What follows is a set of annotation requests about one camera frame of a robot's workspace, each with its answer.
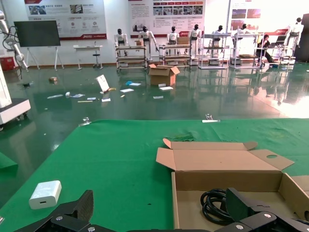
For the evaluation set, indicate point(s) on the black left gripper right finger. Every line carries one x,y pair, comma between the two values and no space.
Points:
243,217

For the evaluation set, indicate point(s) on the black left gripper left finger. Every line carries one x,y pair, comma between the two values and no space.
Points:
72,220

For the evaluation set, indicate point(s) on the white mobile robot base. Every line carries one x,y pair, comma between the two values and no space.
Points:
12,108

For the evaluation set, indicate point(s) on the grey industrial robot arm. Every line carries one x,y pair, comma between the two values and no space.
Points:
10,46

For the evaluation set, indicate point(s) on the empty open cardboard box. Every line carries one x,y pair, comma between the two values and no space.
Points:
217,159

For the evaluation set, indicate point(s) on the large open cardboard box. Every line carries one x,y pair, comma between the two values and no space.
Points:
161,78

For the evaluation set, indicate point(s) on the red box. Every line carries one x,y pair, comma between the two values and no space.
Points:
7,63

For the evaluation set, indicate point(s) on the small cardboard box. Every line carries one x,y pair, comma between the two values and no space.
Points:
183,40
139,43

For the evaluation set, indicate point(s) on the white charger adapter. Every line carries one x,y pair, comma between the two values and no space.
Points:
46,194

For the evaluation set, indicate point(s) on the green table cloth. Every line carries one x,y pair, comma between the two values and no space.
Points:
108,157

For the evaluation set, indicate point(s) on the green covered side table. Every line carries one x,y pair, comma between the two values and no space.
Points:
7,163

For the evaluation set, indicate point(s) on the silver metal table clamp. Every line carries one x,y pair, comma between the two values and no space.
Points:
210,119
85,121

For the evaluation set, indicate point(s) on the clear plastic wrapper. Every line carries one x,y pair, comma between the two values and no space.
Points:
182,137

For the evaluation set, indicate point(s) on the yellow strip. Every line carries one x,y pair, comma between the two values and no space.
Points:
85,101

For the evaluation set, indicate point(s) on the white paper sheet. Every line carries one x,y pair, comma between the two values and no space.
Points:
106,99
158,97
135,84
77,95
55,96
166,88
126,90
91,98

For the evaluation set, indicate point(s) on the yellow brown scrap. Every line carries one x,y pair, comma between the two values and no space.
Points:
111,89

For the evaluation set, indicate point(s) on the white standing card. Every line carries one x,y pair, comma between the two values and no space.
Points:
102,82

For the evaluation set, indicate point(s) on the small brown parcel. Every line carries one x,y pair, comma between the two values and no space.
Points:
53,79

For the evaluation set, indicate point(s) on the blue plastic bag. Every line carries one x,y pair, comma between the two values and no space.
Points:
128,82

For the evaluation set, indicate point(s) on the metal pipe rack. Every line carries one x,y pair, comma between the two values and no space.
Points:
236,60
131,58
175,57
213,61

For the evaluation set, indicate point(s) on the black stool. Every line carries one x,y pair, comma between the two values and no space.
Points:
97,58

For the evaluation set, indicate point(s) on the metal work desk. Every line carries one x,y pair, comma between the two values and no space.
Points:
277,48

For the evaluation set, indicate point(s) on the white desk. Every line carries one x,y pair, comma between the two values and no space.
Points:
88,47

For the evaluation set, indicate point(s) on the seated person in black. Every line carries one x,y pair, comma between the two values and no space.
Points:
264,46

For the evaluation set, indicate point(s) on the open laptop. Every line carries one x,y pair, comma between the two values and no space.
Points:
278,41

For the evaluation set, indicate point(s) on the white black humanoid robot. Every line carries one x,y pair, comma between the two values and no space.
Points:
195,33
241,30
120,38
172,37
146,36
295,30
219,30

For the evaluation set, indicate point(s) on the black display screen on stand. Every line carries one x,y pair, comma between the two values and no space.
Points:
36,33

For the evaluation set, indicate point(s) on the white information wall poster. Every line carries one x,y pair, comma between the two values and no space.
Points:
166,17
253,14
65,19

